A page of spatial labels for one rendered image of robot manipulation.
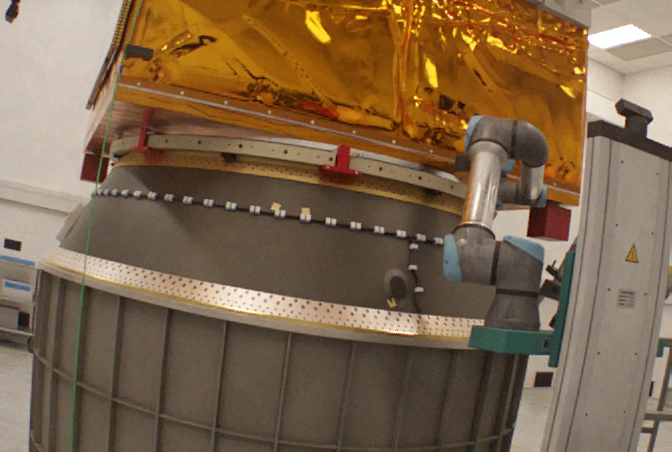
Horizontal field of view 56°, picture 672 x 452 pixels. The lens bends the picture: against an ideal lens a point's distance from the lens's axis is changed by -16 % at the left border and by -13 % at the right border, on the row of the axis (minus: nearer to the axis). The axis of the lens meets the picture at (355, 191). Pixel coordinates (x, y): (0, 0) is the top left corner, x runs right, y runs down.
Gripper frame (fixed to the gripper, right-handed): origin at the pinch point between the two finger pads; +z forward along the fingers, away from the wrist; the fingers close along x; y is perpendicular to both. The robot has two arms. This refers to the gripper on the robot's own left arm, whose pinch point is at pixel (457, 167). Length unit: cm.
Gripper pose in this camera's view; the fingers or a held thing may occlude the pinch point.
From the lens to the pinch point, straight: 269.1
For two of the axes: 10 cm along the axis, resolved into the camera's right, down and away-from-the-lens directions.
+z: -4.3, 0.5, 9.0
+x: -8.9, -1.8, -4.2
